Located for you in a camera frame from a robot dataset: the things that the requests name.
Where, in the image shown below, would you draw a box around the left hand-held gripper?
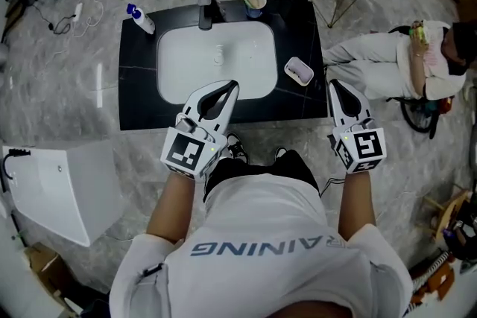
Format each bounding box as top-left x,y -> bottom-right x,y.
160,79 -> 240,181

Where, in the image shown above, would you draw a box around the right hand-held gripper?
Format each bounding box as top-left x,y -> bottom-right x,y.
327,78 -> 386,174

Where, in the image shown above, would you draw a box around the lilac bar of soap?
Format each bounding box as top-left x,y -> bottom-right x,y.
288,58 -> 313,82

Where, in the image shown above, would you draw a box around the person's right forearm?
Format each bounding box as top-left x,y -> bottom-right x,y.
338,169 -> 377,241

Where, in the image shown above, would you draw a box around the person's left forearm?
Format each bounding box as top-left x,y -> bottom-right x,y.
146,171 -> 196,245

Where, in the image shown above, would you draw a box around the white soap dish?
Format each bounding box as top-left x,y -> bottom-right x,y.
284,56 -> 315,87

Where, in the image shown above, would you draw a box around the black soap dispenser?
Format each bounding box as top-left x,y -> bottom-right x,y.
279,0 -> 309,25

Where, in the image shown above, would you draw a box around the white sink basin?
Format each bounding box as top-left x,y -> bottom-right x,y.
157,20 -> 279,106

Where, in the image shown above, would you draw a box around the person's left shoe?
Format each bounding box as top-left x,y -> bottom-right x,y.
225,132 -> 250,165

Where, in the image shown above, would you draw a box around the black vanity counter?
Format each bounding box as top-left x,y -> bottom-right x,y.
118,0 -> 329,131

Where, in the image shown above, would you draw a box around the person's black shorts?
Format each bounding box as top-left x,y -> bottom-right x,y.
205,149 -> 320,198

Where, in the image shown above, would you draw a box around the black faucet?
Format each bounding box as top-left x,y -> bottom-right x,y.
198,0 -> 227,31

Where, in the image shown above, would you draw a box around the blue cup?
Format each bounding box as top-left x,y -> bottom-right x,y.
244,0 -> 268,19

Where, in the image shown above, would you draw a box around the white bottle with blue cap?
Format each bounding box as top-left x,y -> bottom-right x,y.
126,3 -> 156,35

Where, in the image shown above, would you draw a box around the wooden stool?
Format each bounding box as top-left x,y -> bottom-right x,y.
423,188 -> 471,244

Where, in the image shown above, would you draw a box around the person's white shirt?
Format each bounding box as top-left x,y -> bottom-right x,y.
109,173 -> 414,318

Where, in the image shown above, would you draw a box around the white box cabinet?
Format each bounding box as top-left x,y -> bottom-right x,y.
1,140 -> 124,247

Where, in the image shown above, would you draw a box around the cardboard box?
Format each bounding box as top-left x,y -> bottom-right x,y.
23,242 -> 83,314

